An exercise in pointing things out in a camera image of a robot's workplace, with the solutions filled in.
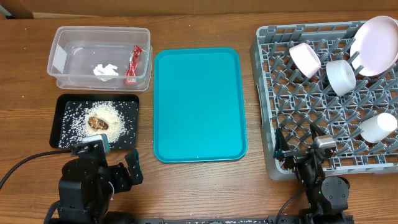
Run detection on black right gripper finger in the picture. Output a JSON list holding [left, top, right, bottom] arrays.
[[310, 123, 323, 140], [273, 128, 288, 159]]

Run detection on brown food scrap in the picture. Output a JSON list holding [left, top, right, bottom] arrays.
[[88, 116, 109, 131]]

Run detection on grey bowl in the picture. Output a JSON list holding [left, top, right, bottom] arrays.
[[326, 60, 356, 96]]

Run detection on white cup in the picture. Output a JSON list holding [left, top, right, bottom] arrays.
[[359, 113, 397, 143]]

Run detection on pink bowl with rice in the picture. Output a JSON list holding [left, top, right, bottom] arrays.
[[289, 43, 321, 78]]

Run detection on white napkin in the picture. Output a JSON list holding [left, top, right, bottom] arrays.
[[93, 64, 119, 82]]

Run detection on white round plate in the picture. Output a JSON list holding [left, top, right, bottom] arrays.
[[350, 16, 397, 77]]

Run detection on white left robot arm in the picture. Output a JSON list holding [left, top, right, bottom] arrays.
[[44, 140, 144, 223]]

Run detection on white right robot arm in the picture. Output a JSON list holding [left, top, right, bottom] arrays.
[[268, 123, 354, 224]]

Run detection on grey dishwasher rack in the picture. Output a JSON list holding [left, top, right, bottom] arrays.
[[250, 21, 397, 180]]

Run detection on black tray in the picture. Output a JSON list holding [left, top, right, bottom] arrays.
[[49, 94, 139, 148]]

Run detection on red snack wrapper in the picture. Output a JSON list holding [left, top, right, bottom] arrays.
[[124, 45, 142, 85]]

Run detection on teal serving tray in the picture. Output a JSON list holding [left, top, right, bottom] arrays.
[[153, 47, 248, 163]]

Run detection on clear plastic bin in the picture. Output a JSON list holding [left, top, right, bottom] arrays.
[[47, 26, 152, 91]]

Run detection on black rail at table edge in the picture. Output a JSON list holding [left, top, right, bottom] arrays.
[[135, 211, 355, 224]]

